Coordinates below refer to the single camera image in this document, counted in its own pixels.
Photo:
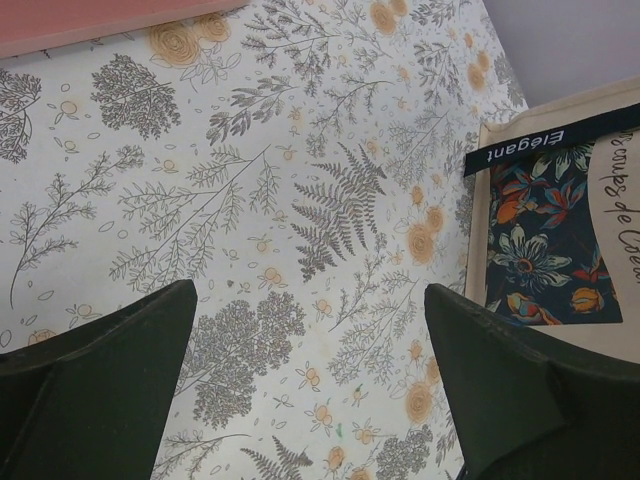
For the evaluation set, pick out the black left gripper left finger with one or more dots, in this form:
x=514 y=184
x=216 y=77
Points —
x=92 y=403

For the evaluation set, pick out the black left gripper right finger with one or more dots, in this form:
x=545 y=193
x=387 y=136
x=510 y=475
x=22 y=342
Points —
x=526 y=405

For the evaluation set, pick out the beige canvas tote bag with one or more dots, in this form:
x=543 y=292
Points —
x=554 y=240

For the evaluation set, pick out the floral patterned table mat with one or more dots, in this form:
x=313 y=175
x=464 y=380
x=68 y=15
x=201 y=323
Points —
x=302 y=163

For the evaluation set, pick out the pink three-tier shelf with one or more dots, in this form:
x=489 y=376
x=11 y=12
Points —
x=31 y=25

